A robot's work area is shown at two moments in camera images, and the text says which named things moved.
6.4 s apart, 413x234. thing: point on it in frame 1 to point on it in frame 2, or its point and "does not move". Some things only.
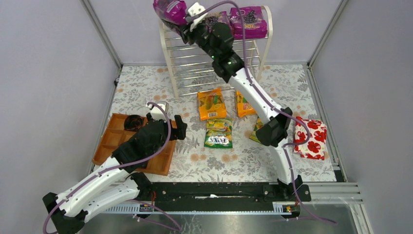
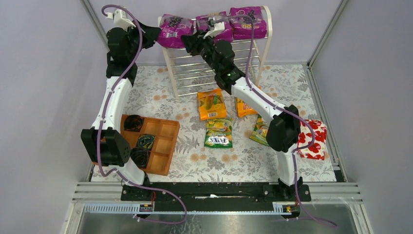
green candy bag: x=219 y=133 does not move
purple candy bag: x=255 y=26 does not move
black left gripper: x=152 y=126 to x=150 y=30
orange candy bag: x=211 y=105 does not move
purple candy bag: x=173 y=11 to x=172 y=28
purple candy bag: x=214 y=17 does not move
